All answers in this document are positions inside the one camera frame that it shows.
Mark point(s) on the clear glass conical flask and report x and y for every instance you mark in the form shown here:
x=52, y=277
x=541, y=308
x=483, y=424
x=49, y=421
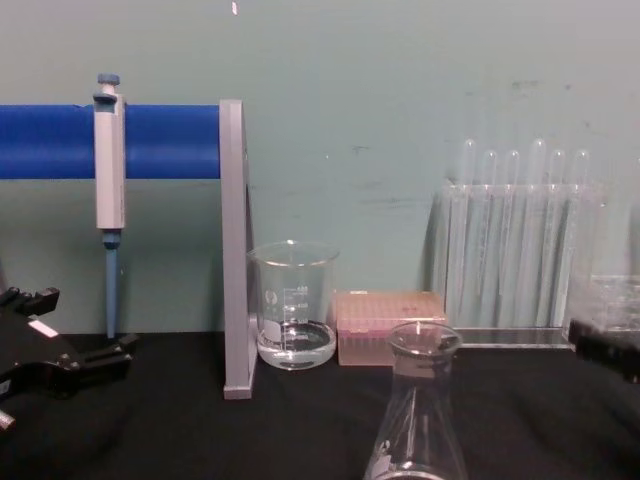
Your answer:
x=425, y=430

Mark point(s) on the clear acrylic tube rack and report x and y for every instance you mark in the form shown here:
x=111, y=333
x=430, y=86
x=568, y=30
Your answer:
x=515, y=337

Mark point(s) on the grey stand upright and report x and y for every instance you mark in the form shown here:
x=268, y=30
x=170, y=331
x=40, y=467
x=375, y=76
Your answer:
x=235, y=250

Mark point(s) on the black table cloth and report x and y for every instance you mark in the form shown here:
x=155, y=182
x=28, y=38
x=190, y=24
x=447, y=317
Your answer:
x=200, y=440

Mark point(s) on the grey and blue pipette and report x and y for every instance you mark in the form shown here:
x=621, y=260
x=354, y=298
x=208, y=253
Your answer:
x=110, y=165

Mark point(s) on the clear glass beaker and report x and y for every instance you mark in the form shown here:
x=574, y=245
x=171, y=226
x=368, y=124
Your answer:
x=295, y=350

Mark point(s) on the clear test tube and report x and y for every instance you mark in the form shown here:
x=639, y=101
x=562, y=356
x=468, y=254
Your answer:
x=557, y=172
x=512, y=172
x=470, y=165
x=538, y=165
x=490, y=172

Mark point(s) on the clear plastic container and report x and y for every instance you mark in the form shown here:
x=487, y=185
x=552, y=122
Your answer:
x=612, y=300

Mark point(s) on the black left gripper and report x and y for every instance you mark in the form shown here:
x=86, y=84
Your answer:
x=25, y=350

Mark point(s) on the pink pipette tip box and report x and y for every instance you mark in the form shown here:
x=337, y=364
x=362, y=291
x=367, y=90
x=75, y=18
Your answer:
x=365, y=310

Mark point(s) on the blue stand crossbar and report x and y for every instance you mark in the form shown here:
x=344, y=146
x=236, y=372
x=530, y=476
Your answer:
x=170, y=140

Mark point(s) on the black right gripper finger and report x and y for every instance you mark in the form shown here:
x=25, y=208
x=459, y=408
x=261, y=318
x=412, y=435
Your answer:
x=607, y=350

